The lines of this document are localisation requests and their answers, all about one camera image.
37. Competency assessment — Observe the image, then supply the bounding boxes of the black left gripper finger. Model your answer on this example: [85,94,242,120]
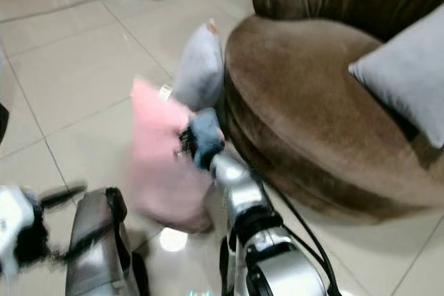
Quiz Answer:
[40,184,88,208]

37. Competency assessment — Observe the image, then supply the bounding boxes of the pink pillow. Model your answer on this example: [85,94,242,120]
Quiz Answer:
[130,78,216,234]

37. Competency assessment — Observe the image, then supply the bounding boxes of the grey pillow with orange tag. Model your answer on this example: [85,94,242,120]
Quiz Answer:
[171,19,226,112]

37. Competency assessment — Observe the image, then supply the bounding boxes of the brown round velvet sofa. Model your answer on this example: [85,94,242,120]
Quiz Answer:
[223,0,444,225]

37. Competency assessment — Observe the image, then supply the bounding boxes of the grey square pillow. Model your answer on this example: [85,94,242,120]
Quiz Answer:
[348,3,444,150]

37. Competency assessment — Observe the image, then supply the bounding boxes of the grey right robot leg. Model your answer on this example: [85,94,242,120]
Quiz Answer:
[219,235,259,296]

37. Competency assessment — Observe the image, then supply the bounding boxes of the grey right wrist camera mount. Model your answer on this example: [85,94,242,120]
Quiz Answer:
[190,107,227,171]

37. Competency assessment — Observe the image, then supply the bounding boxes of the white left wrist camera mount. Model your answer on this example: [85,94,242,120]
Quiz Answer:
[0,184,43,280]

